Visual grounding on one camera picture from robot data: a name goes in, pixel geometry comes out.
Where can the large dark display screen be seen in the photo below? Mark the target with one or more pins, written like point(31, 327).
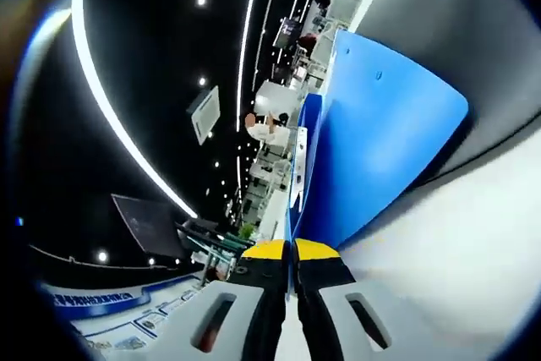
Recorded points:
point(148, 225)

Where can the metal shelf rack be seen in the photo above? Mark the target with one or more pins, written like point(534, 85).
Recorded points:
point(215, 251)

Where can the blue framed wall poster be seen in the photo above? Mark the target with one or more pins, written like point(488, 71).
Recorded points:
point(97, 297)

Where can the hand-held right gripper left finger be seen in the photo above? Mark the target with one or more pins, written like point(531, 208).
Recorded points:
point(258, 276)

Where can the long curved ceiling light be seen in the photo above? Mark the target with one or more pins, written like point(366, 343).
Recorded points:
point(246, 27)
point(78, 18)

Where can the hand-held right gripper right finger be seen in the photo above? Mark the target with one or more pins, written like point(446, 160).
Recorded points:
point(325, 276)

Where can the ceiling air conditioner unit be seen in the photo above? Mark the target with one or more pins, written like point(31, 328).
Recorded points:
point(205, 116)

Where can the blue folder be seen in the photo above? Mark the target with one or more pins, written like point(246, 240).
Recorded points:
point(380, 145)

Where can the hanging office screen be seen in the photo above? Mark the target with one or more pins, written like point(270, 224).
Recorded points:
point(287, 31)

